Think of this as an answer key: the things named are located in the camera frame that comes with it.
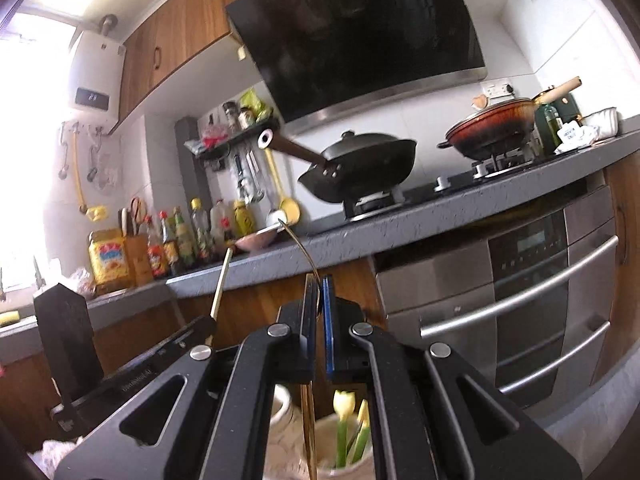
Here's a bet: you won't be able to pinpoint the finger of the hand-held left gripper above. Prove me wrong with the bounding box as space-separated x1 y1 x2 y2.
167 316 217 361

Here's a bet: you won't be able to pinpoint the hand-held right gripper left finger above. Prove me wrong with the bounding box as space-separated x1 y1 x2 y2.
55 274 321 480

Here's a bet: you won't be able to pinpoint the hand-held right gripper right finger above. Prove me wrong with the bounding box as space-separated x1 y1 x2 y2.
322 274 583 480

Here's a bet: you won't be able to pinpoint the wooden chopstick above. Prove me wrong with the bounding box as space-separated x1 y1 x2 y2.
210 247 234 321

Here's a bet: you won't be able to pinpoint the yellow tulip green handled fork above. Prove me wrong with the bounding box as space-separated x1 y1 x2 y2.
349 398 372 465
332 389 357 468

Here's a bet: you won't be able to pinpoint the white ceramic utensil holder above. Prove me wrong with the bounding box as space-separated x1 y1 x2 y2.
265 384 305 480
314 412 376 480

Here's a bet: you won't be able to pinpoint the wooden base cabinet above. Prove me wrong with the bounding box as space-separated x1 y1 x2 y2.
0 257 388 453

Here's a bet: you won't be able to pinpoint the red label sauce bottle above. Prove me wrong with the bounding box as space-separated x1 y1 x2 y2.
145 216 169 280

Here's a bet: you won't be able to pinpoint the large yellow oil bottle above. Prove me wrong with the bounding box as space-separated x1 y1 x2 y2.
89 229 132 294

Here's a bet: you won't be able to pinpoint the dark sauce bottle red cap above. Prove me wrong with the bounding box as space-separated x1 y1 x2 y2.
159 210 181 267

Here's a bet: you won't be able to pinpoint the wooden knife block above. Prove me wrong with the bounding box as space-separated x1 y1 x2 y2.
122 232 154 287

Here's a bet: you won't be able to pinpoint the green glass bottle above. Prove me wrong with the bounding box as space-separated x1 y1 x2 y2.
172 206 197 267

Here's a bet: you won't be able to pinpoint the clear bottle yellow cap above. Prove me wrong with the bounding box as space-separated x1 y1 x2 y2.
190 198 212 261

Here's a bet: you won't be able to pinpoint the white plastic jug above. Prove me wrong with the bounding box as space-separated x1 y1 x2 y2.
210 200 236 249

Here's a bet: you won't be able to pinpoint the yellow ladle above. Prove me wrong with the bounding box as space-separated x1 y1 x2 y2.
262 147 301 224

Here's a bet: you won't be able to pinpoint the small yellow bottle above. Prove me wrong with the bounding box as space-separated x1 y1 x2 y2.
232 200 256 235

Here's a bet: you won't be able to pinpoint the stainless steel oven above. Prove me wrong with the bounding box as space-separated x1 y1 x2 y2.
372 185 621 411

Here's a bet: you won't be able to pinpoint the black gas hob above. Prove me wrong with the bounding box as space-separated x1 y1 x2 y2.
310 150 551 236

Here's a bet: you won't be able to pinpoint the hanging metal utensil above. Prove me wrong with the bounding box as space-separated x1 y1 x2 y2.
233 155 251 204
247 150 266 204

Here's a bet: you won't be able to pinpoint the grey speckled countertop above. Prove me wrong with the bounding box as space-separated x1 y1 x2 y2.
0 127 640 366

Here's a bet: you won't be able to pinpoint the hanging clear plastic bag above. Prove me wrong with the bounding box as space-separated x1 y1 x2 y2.
87 127 124 197

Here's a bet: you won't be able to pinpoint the red packet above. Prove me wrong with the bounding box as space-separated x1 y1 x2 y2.
200 125 229 149

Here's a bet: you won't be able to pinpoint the green yellow packet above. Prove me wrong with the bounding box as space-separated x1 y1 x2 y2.
237 87 274 124

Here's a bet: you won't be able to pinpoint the white water heater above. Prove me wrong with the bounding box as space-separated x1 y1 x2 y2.
67 30 126 124

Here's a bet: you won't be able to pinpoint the black range hood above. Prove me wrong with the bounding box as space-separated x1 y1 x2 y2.
225 0 488 124

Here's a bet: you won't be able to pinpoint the olive oil bottle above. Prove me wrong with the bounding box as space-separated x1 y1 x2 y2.
542 104 564 156

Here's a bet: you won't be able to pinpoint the green kitchen appliance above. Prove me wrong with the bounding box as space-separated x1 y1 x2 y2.
534 91 584 157

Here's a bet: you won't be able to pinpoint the red handled scissors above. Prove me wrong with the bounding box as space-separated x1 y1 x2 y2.
129 197 147 237

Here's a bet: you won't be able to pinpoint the black wok with brown handle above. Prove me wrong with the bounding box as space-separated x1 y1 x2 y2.
257 129 419 206

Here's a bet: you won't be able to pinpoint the yellow gas hose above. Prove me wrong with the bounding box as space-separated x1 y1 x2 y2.
72 124 89 214

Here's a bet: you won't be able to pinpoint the black wall shelf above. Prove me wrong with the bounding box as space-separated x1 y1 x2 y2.
184 116 282 162

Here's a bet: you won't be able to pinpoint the red-brown pan with wooden handle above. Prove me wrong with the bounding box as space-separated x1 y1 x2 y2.
437 76 584 161

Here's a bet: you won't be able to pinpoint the white wall socket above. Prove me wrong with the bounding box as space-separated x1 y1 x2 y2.
483 81 516 100

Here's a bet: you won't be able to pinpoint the wooden cabinet door with handle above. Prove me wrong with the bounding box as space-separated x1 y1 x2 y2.
590 162 640 388

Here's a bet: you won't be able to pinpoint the wooden wall cabinet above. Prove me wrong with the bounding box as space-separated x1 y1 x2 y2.
117 0 243 122

